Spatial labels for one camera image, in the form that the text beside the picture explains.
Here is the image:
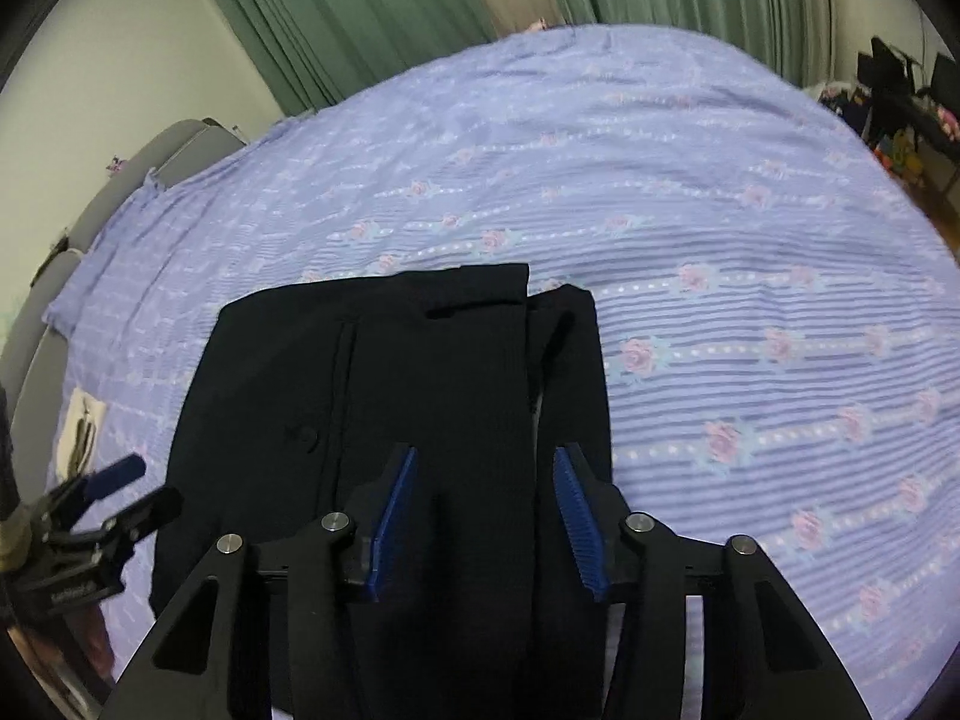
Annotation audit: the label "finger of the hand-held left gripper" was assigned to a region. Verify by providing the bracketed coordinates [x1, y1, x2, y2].
[45, 485, 185, 563]
[41, 454, 148, 533]

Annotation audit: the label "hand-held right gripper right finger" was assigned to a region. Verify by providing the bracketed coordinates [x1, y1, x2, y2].
[552, 442, 875, 720]

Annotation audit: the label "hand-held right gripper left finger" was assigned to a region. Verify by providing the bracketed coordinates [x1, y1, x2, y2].
[97, 444, 419, 720]

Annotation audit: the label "black pants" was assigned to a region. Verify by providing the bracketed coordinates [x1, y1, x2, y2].
[148, 262, 617, 720]

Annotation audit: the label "purple floral bedsheet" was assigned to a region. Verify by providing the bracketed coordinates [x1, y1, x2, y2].
[41, 22, 960, 720]

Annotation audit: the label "yellow toy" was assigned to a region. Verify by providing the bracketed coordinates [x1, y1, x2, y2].
[881, 127, 927, 177]

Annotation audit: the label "black desk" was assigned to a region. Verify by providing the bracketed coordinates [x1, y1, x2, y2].
[862, 86, 960, 196]

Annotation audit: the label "black monitor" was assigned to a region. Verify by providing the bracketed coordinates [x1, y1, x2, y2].
[857, 36, 912, 95]
[928, 52, 960, 102]

